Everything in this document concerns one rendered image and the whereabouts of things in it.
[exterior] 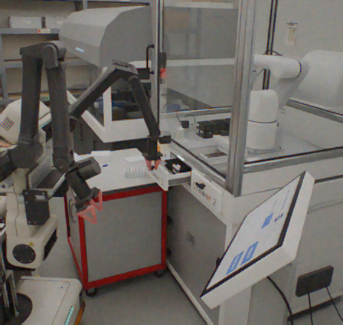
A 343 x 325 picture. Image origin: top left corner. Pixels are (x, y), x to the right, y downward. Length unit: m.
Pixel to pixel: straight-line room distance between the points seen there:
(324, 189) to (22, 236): 1.49
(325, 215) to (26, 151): 1.57
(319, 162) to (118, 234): 1.24
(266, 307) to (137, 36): 2.02
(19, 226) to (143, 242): 0.98
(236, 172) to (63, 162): 0.75
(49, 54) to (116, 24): 1.50
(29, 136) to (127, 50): 1.52
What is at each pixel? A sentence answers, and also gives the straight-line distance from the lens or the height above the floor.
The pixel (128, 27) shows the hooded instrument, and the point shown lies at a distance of 2.71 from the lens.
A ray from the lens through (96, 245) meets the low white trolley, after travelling 2.34.
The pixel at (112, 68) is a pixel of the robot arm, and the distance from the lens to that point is 1.63.
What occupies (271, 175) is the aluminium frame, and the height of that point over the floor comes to 1.01.
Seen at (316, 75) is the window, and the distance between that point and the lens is 1.82.
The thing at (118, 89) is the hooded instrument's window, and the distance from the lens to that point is 2.76.
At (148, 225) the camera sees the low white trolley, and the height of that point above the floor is 0.45.
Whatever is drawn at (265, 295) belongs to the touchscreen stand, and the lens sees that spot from 1.27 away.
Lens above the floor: 1.70
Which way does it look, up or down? 20 degrees down
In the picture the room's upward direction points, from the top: 1 degrees clockwise
